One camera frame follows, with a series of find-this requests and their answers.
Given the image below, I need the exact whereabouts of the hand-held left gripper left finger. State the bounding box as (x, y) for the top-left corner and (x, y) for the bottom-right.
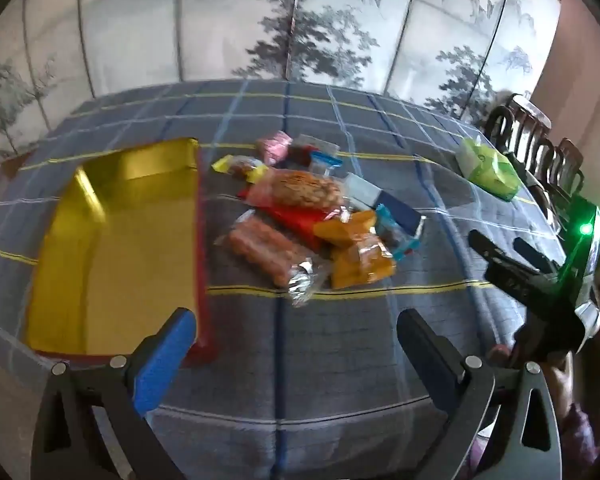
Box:
(30, 307), (201, 480)

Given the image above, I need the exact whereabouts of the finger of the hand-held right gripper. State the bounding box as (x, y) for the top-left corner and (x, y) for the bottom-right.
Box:
(469, 230), (512, 267)
(513, 237), (552, 274)

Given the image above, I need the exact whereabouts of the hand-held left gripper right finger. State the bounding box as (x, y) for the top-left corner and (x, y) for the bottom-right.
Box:
(396, 308), (563, 480)

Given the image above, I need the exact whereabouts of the navy and white snack packet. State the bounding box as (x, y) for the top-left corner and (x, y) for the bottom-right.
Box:
(342, 172), (426, 238)

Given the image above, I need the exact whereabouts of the red box with gold interior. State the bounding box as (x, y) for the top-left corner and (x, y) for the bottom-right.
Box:
(24, 137), (218, 366)

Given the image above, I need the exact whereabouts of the orange snack packet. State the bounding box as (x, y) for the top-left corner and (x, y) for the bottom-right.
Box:
(327, 240), (398, 290)
(314, 208), (378, 246)

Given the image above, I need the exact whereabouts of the clear bag with blue zip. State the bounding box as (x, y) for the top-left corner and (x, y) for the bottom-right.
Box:
(292, 134), (343, 176)

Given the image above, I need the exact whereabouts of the red snack packet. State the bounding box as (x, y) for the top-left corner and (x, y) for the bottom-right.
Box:
(237, 187), (331, 253)

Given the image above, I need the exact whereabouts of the clear bag of peanuts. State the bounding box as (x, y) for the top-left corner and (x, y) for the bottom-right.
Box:
(250, 170), (351, 211)

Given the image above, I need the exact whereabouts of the yellow-ended cake packet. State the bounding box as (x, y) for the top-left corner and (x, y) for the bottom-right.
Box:
(211, 155), (271, 183)

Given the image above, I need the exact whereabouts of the dark textured snack packet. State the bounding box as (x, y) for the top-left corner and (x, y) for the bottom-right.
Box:
(287, 142), (316, 166)

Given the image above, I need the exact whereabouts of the pink candy packet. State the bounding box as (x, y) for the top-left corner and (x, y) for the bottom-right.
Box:
(255, 131), (293, 166)

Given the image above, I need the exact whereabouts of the person's right hand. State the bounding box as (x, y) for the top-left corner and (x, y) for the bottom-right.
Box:
(489, 346), (581, 411)

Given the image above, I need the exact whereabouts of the green tissue pack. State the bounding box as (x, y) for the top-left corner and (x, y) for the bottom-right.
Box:
(454, 136), (522, 202)

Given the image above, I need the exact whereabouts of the dark wooden chair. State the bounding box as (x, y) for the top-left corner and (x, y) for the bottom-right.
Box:
(482, 92), (553, 161)
(530, 137), (586, 226)

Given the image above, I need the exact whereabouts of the clear blue-edged snack packet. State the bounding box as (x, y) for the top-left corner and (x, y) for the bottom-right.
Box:
(375, 205), (423, 261)

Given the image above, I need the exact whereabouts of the plaid tablecloth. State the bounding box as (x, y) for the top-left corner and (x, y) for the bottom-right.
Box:
(0, 79), (581, 480)

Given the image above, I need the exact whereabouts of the clear packet of orange sausages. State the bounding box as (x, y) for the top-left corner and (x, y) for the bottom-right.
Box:
(215, 210), (331, 308)

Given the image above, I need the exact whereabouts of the painted folding screen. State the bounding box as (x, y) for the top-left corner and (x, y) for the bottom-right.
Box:
(0, 0), (563, 158)

